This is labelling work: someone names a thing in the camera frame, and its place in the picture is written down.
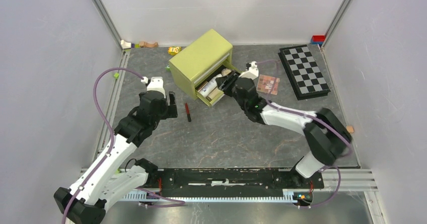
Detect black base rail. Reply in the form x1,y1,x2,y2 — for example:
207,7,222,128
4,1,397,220
143,168,324,197

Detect red blue blocks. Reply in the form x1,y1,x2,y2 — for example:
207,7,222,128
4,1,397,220
310,35,325,45

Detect white plastic bottle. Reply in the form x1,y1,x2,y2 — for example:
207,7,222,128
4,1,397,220
198,81,218,97

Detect red black lip pencil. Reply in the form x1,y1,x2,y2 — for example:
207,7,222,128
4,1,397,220
185,103,192,122

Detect small wooden cube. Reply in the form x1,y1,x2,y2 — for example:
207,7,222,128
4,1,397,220
346,126,354,134

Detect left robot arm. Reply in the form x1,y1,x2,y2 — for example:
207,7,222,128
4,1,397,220
54,90,178,223

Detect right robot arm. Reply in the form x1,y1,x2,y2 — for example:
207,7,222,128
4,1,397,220
216,76,352,188

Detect yellow toy car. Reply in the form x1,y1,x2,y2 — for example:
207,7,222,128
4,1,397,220
168,46,182,55

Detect wooden toy blocks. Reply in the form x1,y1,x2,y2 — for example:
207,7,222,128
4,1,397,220
120,40,159,50

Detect round powder jar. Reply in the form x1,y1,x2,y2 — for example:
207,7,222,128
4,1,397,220
221,68,232,77

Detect black white checkerboard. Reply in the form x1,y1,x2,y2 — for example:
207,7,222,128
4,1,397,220
278,45,330,100

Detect rose gold lipstick tube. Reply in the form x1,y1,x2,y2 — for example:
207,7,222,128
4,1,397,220
197,82,208,92

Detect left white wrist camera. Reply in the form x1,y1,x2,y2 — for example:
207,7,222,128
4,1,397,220
140,77,166,98

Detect green metal drawer box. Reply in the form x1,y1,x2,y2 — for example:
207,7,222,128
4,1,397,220
169,29,237,107

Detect pink eyeshadow palette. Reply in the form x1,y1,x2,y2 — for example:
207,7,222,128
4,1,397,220
257,74,280,95

